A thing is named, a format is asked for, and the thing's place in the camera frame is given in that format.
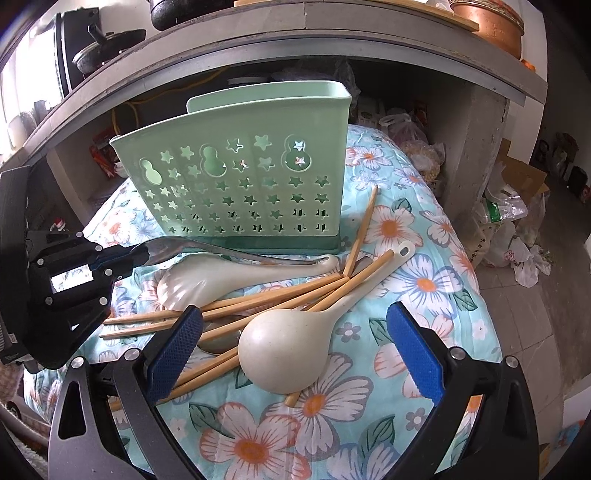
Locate red snack packets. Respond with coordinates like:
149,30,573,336
90,131,121,178

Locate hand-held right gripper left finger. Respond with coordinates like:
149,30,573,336
47,305,205,480

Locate yellow cable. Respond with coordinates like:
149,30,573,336
111,69,232,139

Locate white rice sack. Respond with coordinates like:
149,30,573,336
466,185,529,268

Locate green white packet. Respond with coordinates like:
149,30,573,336
482,191,527,222

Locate wooden board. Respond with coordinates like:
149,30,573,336
233,0,481,33

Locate crumpled clear plastic bag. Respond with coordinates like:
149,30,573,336
277,58,356,93

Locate black appliance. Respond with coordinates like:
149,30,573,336
53,9,100,90

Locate green plastic utensil holder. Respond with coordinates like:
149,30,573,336
109,80,350,256

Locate cream plastic ladle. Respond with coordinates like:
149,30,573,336
238,240,416,394

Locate white plastic bag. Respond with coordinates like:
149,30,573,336
501,231,555,287

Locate cardboard box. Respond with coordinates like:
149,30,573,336
494,138,550,204

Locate grey concrete counter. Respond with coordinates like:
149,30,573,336
0,2,550,266

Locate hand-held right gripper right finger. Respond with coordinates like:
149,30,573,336
385,302,541,480

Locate copper pot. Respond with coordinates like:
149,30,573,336
450,0,525,61

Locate plastic bag of beans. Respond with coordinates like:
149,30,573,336
379,113,446,183

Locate floral blue blanket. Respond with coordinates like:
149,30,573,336
23,122,504,480

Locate pile of wooden chopsticks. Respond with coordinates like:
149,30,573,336
99,185,397,408

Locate black pot with lid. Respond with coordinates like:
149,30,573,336
73,25,147,75

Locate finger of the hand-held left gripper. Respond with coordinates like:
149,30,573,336
91,254,151,280
95,242,151,267

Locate metal spoon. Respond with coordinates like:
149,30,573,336
131,237,326,268
196,314,243,355

